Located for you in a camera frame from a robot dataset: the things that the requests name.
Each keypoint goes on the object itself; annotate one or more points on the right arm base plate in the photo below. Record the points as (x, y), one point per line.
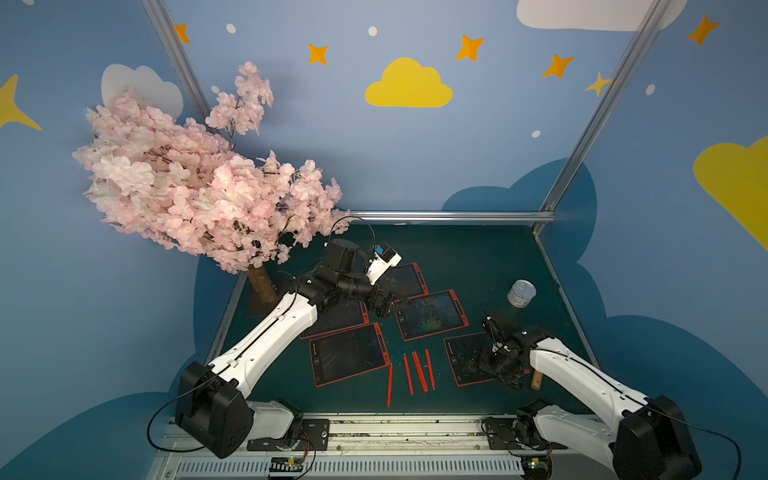
(511, 433)

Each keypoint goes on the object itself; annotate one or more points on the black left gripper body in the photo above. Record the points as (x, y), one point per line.
(380, 298)

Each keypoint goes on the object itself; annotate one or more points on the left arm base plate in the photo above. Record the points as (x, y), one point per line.
(312, 434)

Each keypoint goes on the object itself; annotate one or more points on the green rake wooden handle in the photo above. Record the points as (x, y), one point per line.
(536, 380)

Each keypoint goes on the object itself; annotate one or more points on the small circuit board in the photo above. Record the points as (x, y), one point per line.
(285, 467)
(536, 468)

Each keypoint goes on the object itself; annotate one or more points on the red tablet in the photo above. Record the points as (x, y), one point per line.
(430, 314)
(406, 280)
(463, 354)
(348, 354)
(347, 314)

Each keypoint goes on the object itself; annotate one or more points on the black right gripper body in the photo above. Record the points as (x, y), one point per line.
(496, 352)

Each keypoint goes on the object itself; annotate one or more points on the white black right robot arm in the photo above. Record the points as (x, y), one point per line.
(633, 435)

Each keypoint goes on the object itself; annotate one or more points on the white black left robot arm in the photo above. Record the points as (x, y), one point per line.
(212, 405)

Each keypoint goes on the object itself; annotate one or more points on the silver tin can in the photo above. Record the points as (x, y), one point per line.
(521, 293)

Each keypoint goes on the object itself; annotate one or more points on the small circuit board left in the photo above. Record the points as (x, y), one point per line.
(285, 467)

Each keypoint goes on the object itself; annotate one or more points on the pink cherry blossom tree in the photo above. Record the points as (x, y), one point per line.
(183, 185)

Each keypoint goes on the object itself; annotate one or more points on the small circuit board right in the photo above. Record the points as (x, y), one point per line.
(536, 468)

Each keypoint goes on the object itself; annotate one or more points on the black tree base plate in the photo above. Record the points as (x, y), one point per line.
(259, 307)

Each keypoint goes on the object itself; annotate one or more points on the red stylus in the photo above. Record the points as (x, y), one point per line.
(430, 369)
(408, 375)
(420, 372)
(390, 385)

